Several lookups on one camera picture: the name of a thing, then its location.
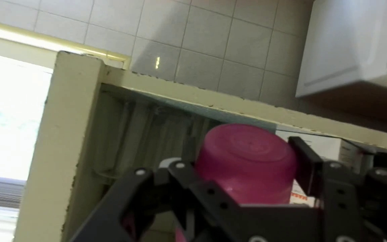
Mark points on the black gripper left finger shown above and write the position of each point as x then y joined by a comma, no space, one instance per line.
134,210

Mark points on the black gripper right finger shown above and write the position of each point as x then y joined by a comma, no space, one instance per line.
363,206

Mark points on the pink red plastic cup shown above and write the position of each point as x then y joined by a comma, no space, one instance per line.
247,162

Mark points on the clear cupboard glass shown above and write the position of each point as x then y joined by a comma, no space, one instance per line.
146,135
110,135

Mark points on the white microwave oven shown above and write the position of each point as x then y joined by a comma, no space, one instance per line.
349,45

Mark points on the cream wall cupboard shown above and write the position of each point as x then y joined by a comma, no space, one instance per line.
67,135

